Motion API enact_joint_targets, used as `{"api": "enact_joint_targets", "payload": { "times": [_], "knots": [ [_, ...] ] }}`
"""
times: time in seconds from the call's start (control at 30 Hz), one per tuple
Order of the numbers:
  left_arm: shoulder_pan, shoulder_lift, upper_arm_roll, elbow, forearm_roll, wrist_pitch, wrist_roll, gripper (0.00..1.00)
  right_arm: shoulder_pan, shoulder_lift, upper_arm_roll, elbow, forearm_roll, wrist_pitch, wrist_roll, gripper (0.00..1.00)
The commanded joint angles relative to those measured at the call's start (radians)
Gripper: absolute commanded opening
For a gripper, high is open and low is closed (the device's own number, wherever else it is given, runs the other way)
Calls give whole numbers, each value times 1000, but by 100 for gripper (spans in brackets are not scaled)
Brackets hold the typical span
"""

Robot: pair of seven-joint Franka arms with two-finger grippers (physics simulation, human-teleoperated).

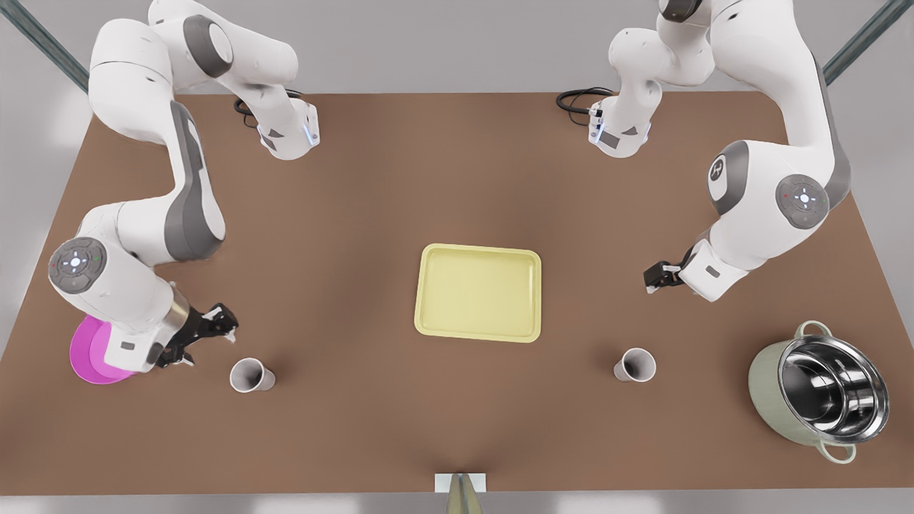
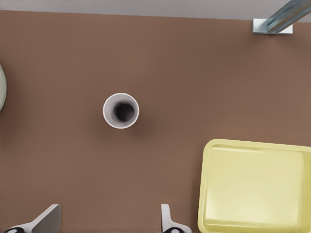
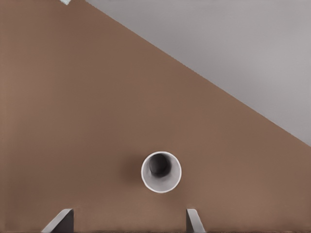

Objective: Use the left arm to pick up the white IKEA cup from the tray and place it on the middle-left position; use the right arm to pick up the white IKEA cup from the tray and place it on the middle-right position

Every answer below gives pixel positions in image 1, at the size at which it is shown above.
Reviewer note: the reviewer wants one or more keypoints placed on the white IKEA cup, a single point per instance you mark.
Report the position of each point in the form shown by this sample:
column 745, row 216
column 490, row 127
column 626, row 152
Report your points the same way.
column 635, row 365
column 250, row 375

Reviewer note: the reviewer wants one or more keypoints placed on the magenta plate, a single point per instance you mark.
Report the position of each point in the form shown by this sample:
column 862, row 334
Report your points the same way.
column 89, row 353

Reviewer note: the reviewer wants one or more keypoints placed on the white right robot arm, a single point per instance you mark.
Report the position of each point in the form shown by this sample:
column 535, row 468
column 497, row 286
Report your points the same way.
column 143, row 228

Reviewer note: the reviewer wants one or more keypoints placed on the pale yellow tray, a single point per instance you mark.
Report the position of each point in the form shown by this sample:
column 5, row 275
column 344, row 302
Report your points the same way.
column 478, row 293

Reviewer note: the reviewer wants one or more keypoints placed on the green steel-lined pot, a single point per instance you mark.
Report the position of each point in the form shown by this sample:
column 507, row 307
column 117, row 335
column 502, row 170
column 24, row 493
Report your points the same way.
column 821, row 389

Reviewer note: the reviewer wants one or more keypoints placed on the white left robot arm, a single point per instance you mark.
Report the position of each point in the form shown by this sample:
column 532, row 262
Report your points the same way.
column 778, row 207

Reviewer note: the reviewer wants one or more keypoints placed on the silver frame post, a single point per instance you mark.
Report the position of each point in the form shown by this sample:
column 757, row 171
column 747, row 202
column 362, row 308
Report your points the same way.
column 860, row 39
column 46, row 43
column 461, row 494

